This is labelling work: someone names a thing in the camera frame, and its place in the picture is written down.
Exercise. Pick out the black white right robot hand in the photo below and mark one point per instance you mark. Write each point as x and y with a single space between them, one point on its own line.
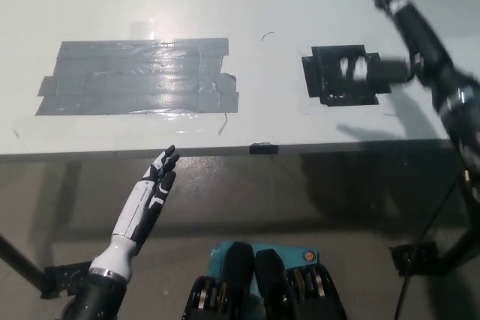
423 42

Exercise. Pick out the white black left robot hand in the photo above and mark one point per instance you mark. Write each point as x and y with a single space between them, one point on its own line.
144 204

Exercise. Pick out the small black edge tape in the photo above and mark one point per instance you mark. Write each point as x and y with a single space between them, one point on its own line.
263 148

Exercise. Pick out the black table leg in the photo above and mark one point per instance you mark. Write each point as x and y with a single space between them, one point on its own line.
20 265

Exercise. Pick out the grey duct tape patch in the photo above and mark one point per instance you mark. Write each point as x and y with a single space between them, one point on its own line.
131 76

